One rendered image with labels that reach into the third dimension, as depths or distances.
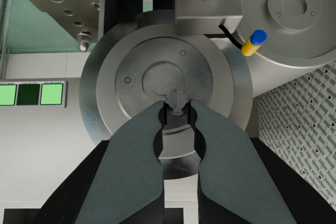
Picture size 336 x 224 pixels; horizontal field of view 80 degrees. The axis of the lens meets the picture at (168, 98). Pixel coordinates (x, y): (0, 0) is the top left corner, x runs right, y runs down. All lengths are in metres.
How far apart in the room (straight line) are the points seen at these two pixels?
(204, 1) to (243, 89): 0.08
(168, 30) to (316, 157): 0.23
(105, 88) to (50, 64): 3.35
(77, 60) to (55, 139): 2.82
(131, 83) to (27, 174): 0.49
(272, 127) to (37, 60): 3.49
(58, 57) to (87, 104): 3.33
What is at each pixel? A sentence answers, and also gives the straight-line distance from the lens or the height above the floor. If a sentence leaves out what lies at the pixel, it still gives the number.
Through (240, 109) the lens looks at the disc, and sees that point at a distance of 0.18.
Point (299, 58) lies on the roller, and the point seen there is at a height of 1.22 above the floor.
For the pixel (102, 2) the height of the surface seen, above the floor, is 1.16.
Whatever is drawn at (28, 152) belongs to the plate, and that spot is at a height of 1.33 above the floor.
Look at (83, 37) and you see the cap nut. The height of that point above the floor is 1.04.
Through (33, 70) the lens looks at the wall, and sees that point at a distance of 3.64.
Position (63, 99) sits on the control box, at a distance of 0.57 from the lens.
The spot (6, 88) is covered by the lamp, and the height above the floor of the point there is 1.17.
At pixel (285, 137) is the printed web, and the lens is 0.36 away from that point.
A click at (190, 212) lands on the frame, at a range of 0.54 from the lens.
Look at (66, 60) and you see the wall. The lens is 3.43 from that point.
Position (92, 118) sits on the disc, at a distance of 0.18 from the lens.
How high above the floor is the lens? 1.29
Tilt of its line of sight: 10 degrees down
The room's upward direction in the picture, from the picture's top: 179 degrees clockwise
